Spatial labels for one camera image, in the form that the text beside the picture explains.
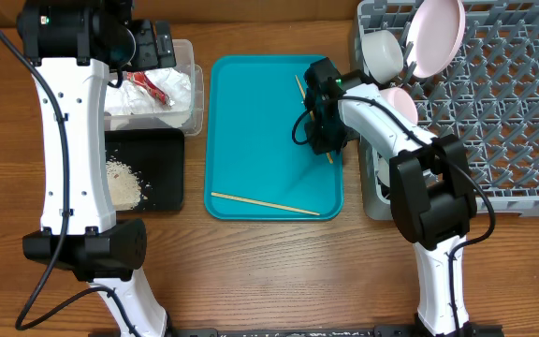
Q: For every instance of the red snack wrapper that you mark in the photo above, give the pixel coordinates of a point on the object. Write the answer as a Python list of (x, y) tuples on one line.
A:
[(141, 80)]

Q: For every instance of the wooden chopstick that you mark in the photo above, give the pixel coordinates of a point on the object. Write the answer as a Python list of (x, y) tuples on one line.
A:
[(263, 203), (303, 95)]

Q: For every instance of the clear plastic bin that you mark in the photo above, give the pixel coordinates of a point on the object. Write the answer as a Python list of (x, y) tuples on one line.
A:
[(186, 64)]

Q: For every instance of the white paper cup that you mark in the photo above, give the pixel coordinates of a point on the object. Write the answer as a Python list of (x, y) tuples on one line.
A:
[(382, 171)]

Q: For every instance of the grey dishwasher rack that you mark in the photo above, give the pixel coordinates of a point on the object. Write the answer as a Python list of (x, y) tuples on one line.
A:
[(489, 97)]

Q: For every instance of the white napkin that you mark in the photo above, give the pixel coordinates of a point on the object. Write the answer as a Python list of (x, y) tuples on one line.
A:
[(130, 100)]

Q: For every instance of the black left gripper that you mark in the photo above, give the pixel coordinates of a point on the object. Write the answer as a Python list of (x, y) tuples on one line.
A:
[(150, 56)]

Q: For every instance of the teal serving tray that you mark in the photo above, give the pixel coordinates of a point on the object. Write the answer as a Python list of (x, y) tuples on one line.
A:
[(254, 143)]

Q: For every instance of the grey bowl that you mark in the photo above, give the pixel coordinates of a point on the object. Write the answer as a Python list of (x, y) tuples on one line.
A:
[(382, 55)]

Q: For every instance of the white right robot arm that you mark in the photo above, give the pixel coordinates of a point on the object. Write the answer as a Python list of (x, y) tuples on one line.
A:
[(431, 193)]

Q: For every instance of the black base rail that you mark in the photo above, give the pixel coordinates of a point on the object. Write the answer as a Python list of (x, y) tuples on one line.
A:
[(411, 330)]

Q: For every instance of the large pink plate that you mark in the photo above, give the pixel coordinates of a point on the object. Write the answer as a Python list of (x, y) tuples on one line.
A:
[(434, 37)]

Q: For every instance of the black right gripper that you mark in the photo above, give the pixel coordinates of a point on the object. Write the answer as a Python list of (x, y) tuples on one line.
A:
[(320, 147)]

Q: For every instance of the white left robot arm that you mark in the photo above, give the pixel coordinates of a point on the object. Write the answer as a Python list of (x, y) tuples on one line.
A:
[(76, 51)]

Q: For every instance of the pile of rice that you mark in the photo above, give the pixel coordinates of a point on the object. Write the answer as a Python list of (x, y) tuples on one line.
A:
[(126, 188)]

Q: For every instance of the black plastic tray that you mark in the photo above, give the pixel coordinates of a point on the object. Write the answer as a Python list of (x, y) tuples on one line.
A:
[(158, 155)]

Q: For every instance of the small pink bowl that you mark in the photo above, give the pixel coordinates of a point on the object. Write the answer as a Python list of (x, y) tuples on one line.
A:
[(402, 102)]

